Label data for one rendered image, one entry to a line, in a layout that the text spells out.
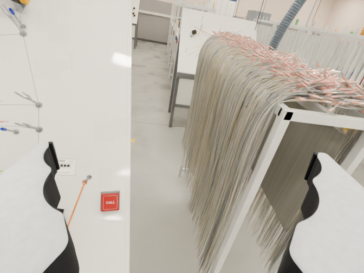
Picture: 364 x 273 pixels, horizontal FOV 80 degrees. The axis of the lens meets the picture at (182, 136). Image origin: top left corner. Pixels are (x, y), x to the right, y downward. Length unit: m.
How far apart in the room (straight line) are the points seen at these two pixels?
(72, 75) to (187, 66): 2.61
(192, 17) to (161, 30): 7.79
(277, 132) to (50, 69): 0.71
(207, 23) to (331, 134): 2.95
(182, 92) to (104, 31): 2.53
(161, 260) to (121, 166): 1.27
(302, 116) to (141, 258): 1.54
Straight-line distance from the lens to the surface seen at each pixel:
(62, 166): 0.74
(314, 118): 0.76
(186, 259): 1.94
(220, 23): 3.78
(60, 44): 0.81
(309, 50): 4.07
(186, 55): 3.35
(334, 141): 1.05
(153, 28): 11.45
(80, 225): 0.76
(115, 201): 0.71
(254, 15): 7.15
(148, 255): 1.91
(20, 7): 0.87
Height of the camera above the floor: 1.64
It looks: 30 degrees down
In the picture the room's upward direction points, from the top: 11 degrees clockwise
